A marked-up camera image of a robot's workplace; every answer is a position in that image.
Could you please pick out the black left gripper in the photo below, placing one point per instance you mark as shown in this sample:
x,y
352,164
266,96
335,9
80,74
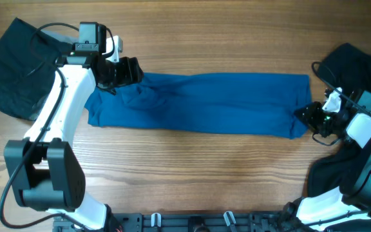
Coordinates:
x,y
131,69

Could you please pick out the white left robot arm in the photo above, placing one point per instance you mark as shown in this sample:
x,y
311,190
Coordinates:
x,y
44,173

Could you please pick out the blue polo shirt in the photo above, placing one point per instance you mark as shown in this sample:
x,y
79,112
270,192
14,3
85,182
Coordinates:
x,y
226,103

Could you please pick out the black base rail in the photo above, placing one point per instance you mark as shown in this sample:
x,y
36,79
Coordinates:
x,y
257,221

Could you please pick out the dark green folded garment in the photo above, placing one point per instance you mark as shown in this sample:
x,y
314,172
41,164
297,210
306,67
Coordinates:
x,y
25,78

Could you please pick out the black garment pile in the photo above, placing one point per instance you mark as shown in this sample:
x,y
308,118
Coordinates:
x,y
349,68

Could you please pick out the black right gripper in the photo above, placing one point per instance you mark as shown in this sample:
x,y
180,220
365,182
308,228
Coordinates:
x,y
313,109

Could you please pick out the grey mesh garment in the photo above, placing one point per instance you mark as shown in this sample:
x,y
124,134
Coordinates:
x,y
60,37

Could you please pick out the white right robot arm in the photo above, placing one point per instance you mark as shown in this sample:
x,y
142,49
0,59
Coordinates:
x,y
350,200

